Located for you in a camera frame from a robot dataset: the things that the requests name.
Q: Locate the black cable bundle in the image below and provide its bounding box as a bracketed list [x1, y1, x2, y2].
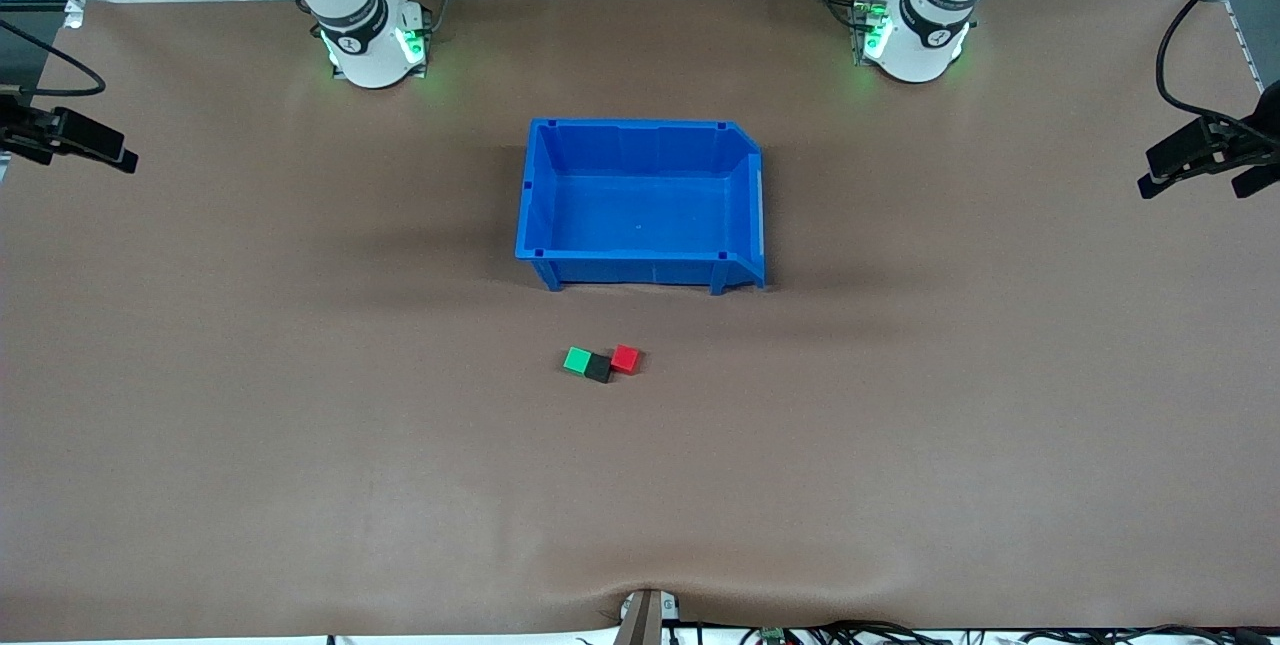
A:
[660, 619, 1280, 645]

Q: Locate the brown table mat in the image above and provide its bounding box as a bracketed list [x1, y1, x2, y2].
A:
[0, 0, 1280, 642]

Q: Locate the blue plastic storage bin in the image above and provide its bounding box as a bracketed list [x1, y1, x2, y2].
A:
[515, 118, 767, 296]

